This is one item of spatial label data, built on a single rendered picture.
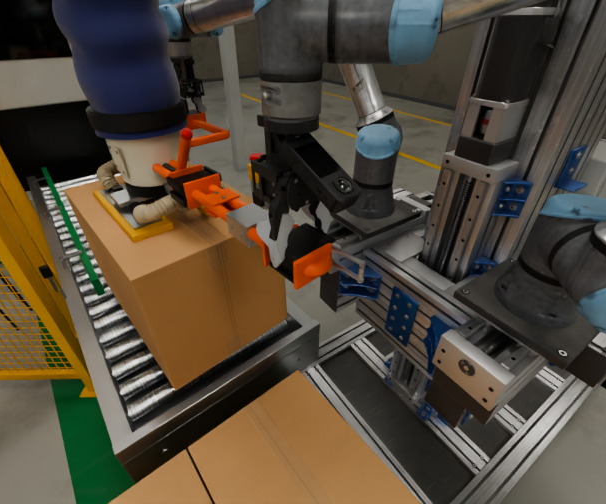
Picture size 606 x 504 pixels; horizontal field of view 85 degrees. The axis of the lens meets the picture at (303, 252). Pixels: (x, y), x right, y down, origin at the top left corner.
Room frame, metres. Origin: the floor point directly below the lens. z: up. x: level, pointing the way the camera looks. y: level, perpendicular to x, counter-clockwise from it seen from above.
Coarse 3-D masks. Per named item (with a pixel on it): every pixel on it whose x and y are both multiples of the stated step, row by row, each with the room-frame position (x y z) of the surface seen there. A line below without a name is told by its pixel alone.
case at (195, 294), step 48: (240, 192) 0.92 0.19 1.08; (96, 240) 0.72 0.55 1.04; (144, 240) 0.66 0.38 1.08; (192, 240) 0.66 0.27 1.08; (144, 288) 0.52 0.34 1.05; (192, 288) 0.59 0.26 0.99; (240, 288) 0.67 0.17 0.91; (144, 336) 0.63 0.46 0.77; (192, 336) 0.56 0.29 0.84; (240, 336) 0.65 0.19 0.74
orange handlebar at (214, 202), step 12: (216, 132) 1.10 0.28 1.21; (228, 132) 1.08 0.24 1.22; (192, 144) 0.98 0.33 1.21; (156, 168) 0.77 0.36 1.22; (192, 192) 0.63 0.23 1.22; (216, 192) 0.61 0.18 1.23; (228, 192) 0.62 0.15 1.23; (204, 204) 0.59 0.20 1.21; (216, 204) 0.57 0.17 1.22; (228, 204) 0.60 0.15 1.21; (240, 204) 0.57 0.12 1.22; (216, 216) 0.56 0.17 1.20; (252, 228) 0.48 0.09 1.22; (252, 240) 0.47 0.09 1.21; (312, 264) 0.38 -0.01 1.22; (324, 264) 0.38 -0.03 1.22; (312, 276) 0.37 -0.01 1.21
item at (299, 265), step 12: (300, 228) 0.46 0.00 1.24; (288, 240) 0.42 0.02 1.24; (300, 240) 0.42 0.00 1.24; (312, 240) 0.42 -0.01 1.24; (324, 240) 0.42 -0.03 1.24; (264, 252) 0.42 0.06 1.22; (288, 252) 0.39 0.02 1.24; (300, 252) 0.39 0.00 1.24; (312, 252) 0.39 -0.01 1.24; (324, 252) 0.40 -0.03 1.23; (264, 264) 0.42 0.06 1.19; (288, 264) 0.39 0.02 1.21; (300, 264) 0.37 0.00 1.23; (288, 276) 0.39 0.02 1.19; (300, 276) 0.37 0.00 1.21
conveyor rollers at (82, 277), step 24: (48, 192) 2.07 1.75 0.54; (72, 216) 1.76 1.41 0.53; (72, 240) 1.46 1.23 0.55; (72, 264) 1.28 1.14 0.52; (96, 264) 1.27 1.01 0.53; (96, 312) 0.94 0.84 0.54; (120, 312) 0.93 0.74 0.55; (120, 336) 0.83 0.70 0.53; (264, 336) 0.82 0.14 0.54; (144, 360) 0.71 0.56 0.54; (144, 384) 0.62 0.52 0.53; (168, 384) 0.61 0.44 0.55; (192, 384) 0.63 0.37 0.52; (144, 408) 0.54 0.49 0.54
